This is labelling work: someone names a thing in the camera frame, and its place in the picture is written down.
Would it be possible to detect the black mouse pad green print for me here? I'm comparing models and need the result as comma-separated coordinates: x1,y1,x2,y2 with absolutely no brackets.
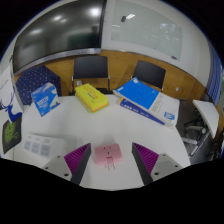
1,114,24,155

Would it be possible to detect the glass whiteboard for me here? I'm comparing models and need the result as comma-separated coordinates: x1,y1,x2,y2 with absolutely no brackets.
109,0,184,62

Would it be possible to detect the black chair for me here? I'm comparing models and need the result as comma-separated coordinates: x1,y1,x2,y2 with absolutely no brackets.
131,59,167,93
70,55,111,96

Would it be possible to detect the yellow rectangular box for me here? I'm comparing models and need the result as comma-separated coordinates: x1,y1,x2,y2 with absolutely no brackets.
74,83,110,114

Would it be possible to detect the large dark wall display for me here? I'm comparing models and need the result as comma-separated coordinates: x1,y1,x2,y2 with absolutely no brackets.
12,0,108,75

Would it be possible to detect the white and blue paper pack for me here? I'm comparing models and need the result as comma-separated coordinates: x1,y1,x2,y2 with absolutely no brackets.
117,91,181,128

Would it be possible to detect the blue and white tissue box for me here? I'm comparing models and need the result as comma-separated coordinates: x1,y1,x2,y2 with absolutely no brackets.
30,82,62,118

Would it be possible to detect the blue notebook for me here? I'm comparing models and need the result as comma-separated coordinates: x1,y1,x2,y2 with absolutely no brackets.
113,77,161,111

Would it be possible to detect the white side desk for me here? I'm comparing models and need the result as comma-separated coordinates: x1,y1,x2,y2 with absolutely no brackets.
182,99,221,158

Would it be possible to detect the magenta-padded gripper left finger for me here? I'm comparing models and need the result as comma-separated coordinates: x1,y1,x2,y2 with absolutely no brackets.
42,142,93,186

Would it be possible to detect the pink charger block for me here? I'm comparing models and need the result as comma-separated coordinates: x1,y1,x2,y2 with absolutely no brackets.
93,143,124,171

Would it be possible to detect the blue curtain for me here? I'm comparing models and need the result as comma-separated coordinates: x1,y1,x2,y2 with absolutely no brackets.
206,43,224,108

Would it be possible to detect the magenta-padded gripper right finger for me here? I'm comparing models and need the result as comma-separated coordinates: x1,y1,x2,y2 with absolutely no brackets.
131,142,185,186

